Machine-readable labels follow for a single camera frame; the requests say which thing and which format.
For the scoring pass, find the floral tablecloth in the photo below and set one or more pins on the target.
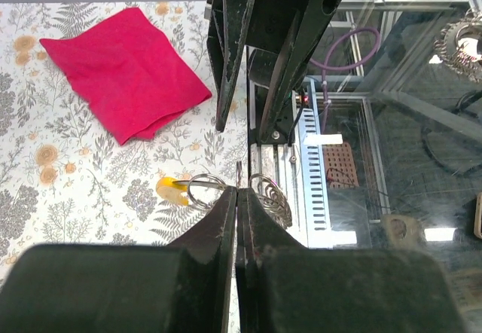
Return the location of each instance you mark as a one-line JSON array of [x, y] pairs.
[[64, 178]]

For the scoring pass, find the spare keyring bundle outside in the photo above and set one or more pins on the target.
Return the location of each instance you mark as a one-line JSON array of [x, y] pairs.
[[459, 46]]

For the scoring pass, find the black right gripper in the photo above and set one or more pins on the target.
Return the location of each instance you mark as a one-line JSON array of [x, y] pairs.
[[263, 25]]

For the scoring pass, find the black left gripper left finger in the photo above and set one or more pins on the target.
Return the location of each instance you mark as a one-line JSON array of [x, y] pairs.
[[183, 286]]

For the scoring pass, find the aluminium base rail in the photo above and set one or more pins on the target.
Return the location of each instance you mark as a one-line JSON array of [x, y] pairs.
[[277, 178]]

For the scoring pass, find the pink cloth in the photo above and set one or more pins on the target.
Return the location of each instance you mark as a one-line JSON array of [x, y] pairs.
[[129, 74]]

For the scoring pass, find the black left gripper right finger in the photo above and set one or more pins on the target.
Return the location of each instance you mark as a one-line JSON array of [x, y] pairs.
[[284, 286]]

